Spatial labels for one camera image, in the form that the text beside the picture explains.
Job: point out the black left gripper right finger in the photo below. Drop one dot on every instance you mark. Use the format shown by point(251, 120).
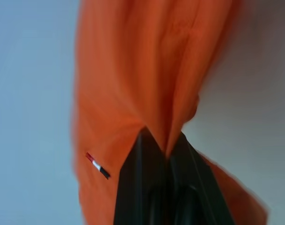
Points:
point(193, 192)

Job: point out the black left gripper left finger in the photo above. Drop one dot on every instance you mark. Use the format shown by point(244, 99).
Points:
point(142, 187)

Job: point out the orange t-shirt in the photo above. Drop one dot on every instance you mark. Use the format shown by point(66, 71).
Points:
point(133, 70)

